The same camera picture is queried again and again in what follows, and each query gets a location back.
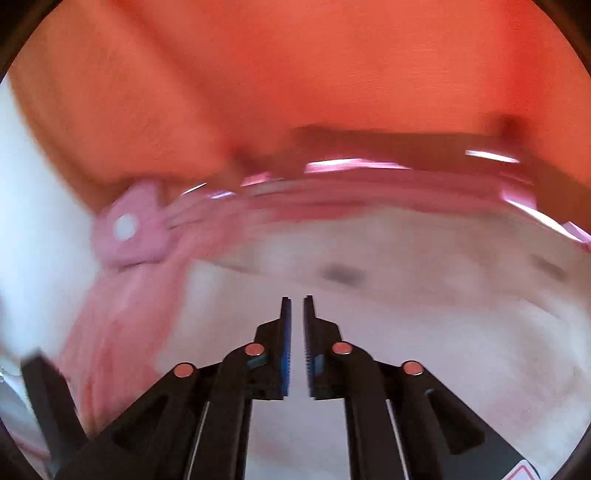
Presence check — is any pink and white small garment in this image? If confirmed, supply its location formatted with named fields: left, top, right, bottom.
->
left=48, top=158, right=591, bottom=480

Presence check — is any orange bed sheet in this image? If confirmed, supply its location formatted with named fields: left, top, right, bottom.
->
left=8, top=0, right=591, bottom=241

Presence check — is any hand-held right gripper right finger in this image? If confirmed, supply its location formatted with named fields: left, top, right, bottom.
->
left=302, top=295, right=542, bottom=480

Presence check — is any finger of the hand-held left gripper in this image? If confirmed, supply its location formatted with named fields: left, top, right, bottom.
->
left=21, top=353, right=89, bottom=464

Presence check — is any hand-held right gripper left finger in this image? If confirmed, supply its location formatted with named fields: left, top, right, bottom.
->
left=55, top=296, right=293, bottom=480

